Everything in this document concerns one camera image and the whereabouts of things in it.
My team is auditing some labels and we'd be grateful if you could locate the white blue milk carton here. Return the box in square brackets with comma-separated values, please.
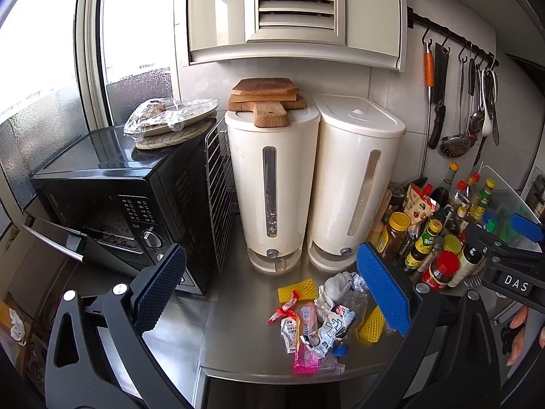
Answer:
[308, 305, 353, 358]

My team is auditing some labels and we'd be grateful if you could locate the white tissue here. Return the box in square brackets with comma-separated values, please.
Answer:
[314, 271, 353, 320]

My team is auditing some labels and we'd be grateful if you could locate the yellow foam net sleeve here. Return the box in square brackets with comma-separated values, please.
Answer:
[277, 278, 318, 304]

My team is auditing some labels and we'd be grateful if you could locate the red white snack wrapper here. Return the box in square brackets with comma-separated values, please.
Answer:
[266, 290, 300, 325]

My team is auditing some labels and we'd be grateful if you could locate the clear plastic bottle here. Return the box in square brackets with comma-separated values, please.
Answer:
[338, 282, 370, 324]

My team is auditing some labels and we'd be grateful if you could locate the right hand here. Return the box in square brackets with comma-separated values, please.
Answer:
[506, 306, 528, 366]

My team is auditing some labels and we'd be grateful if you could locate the clear plastic splash guard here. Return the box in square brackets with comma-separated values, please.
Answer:
[479, 164, 541, 252]

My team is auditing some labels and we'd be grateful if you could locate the red lid sauce jar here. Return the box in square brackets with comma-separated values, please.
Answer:
[421, 250, 460, 293]

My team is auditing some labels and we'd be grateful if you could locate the green label sauce bottle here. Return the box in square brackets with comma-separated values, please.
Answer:
[404, 218, 442, 273]

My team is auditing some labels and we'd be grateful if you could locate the tall soy sauce bottle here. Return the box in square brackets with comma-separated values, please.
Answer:
[431, 162, 459, 208]

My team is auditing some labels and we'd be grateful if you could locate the red spout sauce pouch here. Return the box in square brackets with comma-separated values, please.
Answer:
[403, 184, 440, 226]

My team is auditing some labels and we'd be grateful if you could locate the yellow lid honey jar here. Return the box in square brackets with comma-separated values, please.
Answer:
[375, 211, 411, 261]

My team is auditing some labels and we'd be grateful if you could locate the metal slotted skimmer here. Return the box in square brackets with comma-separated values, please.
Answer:
[439, 60, 478, 159]

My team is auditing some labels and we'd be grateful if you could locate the white ceramic spoon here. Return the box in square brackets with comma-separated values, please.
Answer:
[481, 69, 493, 137]

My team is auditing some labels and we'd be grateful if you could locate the wooden dish brush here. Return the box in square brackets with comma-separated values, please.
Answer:
[368, 188, 392, 244]

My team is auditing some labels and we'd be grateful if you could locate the metal ladle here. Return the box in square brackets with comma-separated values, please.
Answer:
[467, 58, 484, 137]

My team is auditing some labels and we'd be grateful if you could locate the right cream rice dispenser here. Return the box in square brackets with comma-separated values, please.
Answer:
[307, 93, 406, 272]

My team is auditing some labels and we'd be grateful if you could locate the cream rice dispenser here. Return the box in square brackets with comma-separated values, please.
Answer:
[307, 93, 406, 272]
[224, 94, 321, 274]

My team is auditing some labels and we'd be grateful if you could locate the black microwave oven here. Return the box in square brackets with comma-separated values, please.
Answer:
[31, 126, 219, 296]

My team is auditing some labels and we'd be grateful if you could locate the left cream rice dispenser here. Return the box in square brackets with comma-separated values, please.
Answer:
[224, 94, 321, 274]

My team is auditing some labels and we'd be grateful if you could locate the woven round trivet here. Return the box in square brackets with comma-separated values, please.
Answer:
[136, 118, 215, 151]

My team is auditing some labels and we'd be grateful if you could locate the wooden cutting boards stack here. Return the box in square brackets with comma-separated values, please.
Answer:
[226, 78, 307, 128]

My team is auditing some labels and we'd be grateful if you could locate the foil wrapped plate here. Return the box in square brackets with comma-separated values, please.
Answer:
[124, 98, 219, 141]

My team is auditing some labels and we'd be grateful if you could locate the black utensil rail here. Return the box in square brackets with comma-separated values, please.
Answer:
[406, 6, 500, 69]

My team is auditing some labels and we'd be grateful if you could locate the metal wire rack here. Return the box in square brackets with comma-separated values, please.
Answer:
[205, 117, 238, 273]

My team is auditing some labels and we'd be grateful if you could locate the white wall cabinet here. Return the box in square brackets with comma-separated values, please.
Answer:
[175, 0, 407, 72]

